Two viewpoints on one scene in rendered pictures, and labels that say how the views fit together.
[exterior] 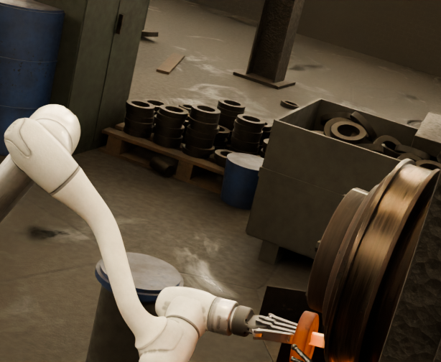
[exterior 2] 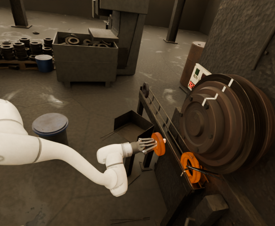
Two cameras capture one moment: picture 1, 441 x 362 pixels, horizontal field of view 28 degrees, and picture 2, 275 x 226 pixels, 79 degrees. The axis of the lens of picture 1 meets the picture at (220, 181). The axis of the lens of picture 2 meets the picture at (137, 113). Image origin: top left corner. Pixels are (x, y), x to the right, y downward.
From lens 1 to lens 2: 1.58 m
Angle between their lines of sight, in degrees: 40
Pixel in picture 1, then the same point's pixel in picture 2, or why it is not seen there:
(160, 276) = (58, 120)
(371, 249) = (258, 137)
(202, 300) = (118, 150)
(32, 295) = not seen: hidden behind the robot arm
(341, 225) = (221, 123)
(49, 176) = (26, 159)
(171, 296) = (104, 155)
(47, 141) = (10, 141)
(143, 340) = (111, 186)
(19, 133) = not seen: outside the picture
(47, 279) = not seen: hidden behind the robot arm
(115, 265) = (85, 169)
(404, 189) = (253, 97)
